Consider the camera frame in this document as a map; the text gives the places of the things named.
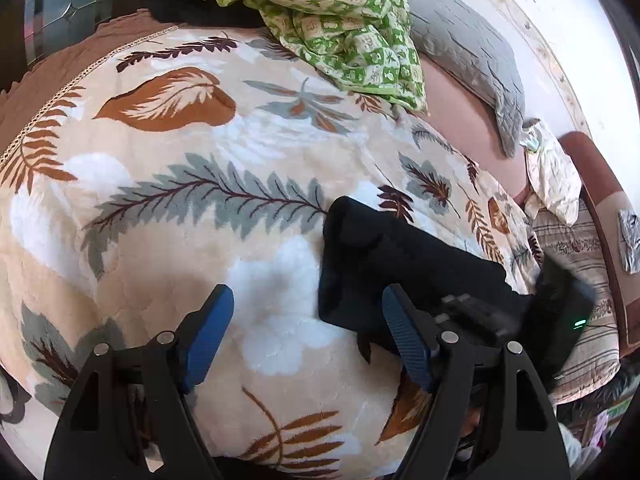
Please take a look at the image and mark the reddish brown headboard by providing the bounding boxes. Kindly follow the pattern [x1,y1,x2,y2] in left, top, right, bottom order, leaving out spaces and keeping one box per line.
[560,131,639,356]

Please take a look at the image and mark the green checkered quilt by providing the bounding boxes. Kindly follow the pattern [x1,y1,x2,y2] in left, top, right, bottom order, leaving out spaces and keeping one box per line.
[215,0,427,112]

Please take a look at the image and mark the cream patterned pillow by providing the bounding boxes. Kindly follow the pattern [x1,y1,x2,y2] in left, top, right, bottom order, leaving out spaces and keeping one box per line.
[521,118,582,226]

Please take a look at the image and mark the striped brown bed cover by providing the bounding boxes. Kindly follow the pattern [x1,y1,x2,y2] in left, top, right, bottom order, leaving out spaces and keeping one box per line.
[529,200,620,404]

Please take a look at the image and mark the pink mattress sheet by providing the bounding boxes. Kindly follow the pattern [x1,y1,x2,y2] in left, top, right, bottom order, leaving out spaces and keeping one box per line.
[420,55,529,206]

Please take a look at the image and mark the black pants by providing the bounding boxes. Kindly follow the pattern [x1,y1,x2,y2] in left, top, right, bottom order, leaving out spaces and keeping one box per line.
[318,196,533,354]

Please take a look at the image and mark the grey cloth on headboard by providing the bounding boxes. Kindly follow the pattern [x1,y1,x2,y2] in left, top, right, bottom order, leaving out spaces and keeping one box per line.
[617,209,640,274]

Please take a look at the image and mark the black camera box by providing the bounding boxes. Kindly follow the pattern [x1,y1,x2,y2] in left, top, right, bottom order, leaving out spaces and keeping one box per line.
[524,254,596,393]

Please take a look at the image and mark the grey quilted pillow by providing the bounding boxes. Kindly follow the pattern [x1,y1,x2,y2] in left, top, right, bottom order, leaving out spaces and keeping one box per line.
[407,0,525,158]

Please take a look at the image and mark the beige leaf pattern blanket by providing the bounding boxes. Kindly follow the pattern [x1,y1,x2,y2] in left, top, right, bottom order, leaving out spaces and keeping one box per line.
[1,28,538,479]

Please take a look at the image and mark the stained glass wooden door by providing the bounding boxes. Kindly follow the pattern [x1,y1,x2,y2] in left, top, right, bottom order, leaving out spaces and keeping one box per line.
[1,0,143,90]

